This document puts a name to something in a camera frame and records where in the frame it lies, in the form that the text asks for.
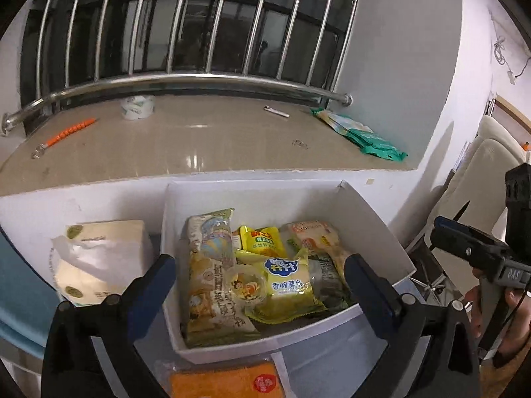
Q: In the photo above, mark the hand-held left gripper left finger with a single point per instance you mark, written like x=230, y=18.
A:
x=159, y=282

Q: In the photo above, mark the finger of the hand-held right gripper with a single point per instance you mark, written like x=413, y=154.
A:
x=464, y=244

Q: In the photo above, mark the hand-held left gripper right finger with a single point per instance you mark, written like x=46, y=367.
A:
x=361, y=290

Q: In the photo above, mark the dark green snack packet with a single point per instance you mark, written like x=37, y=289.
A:
x=327, y=275

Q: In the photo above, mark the long cream snack packet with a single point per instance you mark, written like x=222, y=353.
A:
x=207, y=257

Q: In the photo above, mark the yellow potato snack packet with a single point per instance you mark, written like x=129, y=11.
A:
x=290, y=294

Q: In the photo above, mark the clear cookie packet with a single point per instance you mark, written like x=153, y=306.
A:
x=315, y=236

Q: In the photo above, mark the small jelly cup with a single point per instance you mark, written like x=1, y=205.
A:
x=244, y=288

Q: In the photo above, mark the small yellow snack packet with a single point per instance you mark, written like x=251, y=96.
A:
x=261, y=241

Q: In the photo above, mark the white cardboard box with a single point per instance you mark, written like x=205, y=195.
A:
x=257, y=199

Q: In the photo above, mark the person's right hand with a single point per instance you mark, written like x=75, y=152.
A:
x=516, y=327

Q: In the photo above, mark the cream chair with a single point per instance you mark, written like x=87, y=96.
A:
x=477, y=174

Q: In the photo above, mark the cream tissue pack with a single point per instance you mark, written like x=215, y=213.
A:
x=103, y=253

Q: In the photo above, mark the grey table cloth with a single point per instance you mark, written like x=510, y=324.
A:
x=323, y=352

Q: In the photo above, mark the wooden framed board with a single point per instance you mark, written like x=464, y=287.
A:
x=512, y=112

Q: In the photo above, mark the orange snack packet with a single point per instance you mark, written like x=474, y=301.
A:
x=215, y=383

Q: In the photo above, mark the green wet wipes packet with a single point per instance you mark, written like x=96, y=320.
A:
x=375, y=143

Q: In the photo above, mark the pale green pouch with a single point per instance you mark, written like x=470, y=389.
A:
x=336, y=121

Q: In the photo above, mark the orange beaded tool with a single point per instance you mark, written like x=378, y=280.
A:
x=68, y=132

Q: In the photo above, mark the clear tape roll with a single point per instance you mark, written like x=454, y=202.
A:
x=137, y=107

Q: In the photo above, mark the dark glass window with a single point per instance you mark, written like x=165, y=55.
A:
x=166, y=29

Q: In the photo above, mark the steel window guard rail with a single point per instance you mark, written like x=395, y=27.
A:
x=166, y=78

